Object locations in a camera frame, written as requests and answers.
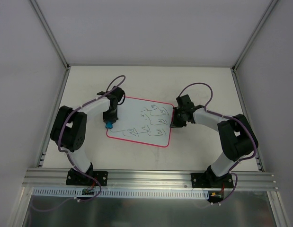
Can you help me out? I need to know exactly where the blue bone-shaped eraser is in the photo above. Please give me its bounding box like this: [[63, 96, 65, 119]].
[[105, 122, 113, 129]]

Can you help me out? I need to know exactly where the pink-framed whiteboard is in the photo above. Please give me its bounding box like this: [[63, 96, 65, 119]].
[[107, 97, 174, 148]]

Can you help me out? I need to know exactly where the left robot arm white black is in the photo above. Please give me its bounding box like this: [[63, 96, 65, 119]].
[[50, 86, 125, 185]]

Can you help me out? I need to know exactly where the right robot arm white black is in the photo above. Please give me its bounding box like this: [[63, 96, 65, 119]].
[[170, 95, 258, 187]]

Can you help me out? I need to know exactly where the right small circuit board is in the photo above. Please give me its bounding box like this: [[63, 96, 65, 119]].
[[209, 192, 224, 200]]

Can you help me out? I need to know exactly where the left green circuit board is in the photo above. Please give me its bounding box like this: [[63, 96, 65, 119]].
[[82, 188, 95, 196]]

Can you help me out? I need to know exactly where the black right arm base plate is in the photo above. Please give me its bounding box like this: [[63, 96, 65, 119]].
[[190, 173, 234, 189]]

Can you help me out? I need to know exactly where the aluminium left rear corner post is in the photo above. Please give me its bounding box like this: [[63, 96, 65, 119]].
[[28, 0, 69, 69]]

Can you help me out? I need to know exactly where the aluminium corner post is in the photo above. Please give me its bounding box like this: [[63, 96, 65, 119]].
[[28, 0, 69, 69], [232, 0, 279, 72]]

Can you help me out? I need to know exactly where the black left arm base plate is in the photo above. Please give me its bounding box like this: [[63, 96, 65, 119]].
[[66, 169, 108, 186]]

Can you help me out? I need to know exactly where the aluminium right side rail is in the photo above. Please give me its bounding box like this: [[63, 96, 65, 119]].
[[231, 68, 265, 172]]

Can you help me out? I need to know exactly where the white slotted cable duct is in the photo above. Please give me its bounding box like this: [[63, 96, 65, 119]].
[[32, 187, 209, 200]]

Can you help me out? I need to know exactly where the aluminium left side rail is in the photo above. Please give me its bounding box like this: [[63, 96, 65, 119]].
[[34, 66, 71, 168]]

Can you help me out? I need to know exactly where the aluminium front mounting rail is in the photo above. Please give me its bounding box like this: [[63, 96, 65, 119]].
[[22, 168, 279, 191]]

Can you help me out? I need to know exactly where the aluminium right rear corner post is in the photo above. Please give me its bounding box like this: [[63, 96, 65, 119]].
[[232, 0, 279, 72]]

